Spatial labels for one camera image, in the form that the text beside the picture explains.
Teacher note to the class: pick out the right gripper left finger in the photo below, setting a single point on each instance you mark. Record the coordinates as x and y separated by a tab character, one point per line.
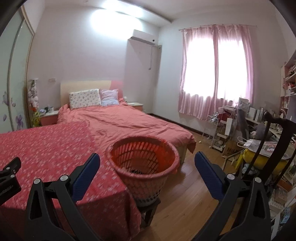
42	222

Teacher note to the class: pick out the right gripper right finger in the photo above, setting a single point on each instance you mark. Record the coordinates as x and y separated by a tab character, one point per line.
242	212

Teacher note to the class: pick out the red floral blanket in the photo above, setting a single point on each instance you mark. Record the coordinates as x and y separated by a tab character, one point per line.
47	153

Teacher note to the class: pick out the yellow bag with newspaper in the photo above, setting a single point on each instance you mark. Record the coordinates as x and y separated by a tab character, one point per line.
250	147

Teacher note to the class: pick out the pink white nightstand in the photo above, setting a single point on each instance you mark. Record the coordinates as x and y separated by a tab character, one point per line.
49	118

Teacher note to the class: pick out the hanging plush toy column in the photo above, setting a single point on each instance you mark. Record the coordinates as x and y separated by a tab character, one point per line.
33	103

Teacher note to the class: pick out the cluttered desk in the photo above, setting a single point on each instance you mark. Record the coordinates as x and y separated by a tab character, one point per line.
275	133

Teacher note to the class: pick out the dark wooden stool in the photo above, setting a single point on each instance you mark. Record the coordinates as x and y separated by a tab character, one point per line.
147	213

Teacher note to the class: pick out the beige pink headboard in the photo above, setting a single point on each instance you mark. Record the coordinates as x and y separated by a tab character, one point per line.
76	86

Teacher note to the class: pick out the white floral pillow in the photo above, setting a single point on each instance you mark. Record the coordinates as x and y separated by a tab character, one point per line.
84	98

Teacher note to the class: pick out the coral pink duvet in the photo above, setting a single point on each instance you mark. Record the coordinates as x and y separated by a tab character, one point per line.
108	124

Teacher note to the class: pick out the orange plastic laundry basket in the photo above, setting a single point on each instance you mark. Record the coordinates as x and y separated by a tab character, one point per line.
143	163

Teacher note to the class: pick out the striped pink pillow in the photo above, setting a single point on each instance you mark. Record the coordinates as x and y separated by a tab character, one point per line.
109	97

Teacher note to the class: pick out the floral sliding wardrobe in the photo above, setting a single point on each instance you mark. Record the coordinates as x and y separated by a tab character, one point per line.
15	46

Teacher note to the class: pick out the right side nightstand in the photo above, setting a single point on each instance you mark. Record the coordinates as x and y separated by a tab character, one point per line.
136	105

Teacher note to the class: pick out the pink window curtain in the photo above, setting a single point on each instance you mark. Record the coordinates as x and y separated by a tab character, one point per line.
217	68

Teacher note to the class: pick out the white wire rack cart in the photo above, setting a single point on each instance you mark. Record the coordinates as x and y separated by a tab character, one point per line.
214	132

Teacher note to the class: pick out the wall bookshelf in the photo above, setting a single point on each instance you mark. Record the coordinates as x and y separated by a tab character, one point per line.
287	90

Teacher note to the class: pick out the white wall air conditioner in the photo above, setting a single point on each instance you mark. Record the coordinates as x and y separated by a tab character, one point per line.
143	37

